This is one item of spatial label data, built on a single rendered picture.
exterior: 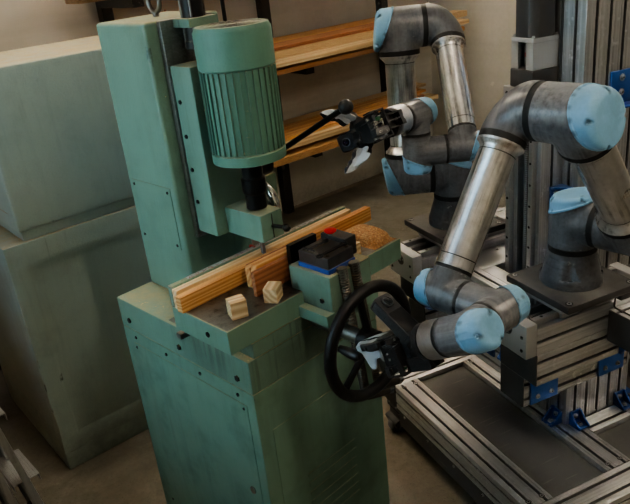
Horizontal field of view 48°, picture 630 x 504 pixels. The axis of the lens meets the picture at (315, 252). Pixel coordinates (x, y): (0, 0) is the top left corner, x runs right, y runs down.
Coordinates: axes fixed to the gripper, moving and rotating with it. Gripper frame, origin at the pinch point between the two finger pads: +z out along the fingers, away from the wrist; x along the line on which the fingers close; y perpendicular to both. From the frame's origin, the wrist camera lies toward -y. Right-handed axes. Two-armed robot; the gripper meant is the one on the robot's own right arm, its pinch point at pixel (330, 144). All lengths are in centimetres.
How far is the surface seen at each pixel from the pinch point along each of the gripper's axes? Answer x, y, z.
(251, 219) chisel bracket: 8.7, -19.1, 15.7
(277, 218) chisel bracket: 10.9, -16.4, 10.4
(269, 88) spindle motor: -16.1, 0.5, 10.9
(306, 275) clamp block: 25.8, -8.6, 15.0
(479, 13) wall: -68, -156, -327
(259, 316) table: 29.7, -12.8, 28.6
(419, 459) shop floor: 105, -60, -38
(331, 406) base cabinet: 61, -28, 9
